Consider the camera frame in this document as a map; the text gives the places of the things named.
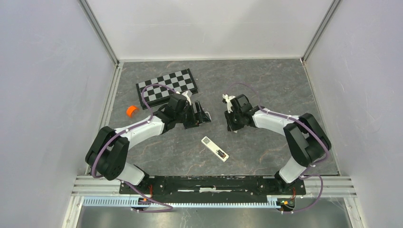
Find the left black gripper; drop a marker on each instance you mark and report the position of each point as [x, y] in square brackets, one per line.
[197, 118]

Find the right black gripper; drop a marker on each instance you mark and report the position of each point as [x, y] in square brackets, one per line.
[231, 126]

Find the slim white remote control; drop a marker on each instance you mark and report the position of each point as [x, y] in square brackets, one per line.
[213, 147]

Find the silver black AAA battery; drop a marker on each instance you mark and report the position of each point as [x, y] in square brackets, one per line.
[221, 154]

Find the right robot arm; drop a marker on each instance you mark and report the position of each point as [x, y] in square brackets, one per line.
[306, 140]

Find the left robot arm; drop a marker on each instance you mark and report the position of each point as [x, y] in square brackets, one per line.
[108, 153]

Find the black white chessboard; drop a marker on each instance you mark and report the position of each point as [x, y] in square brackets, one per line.
[179, 81]

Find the orange plastic cup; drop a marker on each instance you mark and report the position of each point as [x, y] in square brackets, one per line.
[131, 111]

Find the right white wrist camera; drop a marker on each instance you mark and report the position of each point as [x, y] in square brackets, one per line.
[227, 99]

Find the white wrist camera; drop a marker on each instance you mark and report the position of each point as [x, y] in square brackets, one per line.
[187, 94]
[227, 99]

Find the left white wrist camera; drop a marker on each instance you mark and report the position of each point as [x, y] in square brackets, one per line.
[187, 94]

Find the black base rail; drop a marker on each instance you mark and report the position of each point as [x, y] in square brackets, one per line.
[218, 189]

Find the white toothed cable duct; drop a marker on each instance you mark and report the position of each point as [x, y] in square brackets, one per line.
[139, 202]

